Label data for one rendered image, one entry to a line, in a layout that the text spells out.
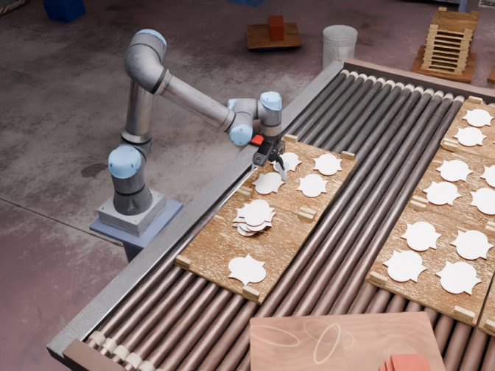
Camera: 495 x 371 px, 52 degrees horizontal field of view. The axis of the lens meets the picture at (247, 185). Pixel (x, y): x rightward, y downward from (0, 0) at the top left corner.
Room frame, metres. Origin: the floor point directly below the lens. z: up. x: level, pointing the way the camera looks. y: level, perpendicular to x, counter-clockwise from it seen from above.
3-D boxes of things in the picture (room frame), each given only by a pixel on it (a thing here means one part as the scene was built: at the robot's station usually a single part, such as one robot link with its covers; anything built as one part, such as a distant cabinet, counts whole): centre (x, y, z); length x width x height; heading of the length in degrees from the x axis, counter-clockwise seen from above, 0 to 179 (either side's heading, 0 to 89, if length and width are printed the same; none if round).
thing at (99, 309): (1.72, 0.03, 0.89); 2.08 x 0.09 x 0.06; 146
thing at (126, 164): (1.49, 0.44, 1.10); 0.13 x 0.12 x 0.14; 175
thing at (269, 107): (1.57, -0.10, 1.27); 0.09 x 0.08 x 0.11; 85
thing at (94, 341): (1.68, -0.03, 0.90); 1.95 x 0.05 x 0.05; 146
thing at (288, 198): (1.59, -0.21, 0.93); 0.41 x 0.35 x 0.02; 147
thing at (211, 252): (1.25, 0.01, 0.93); 0.41 x 0.35 x 0.02; 147
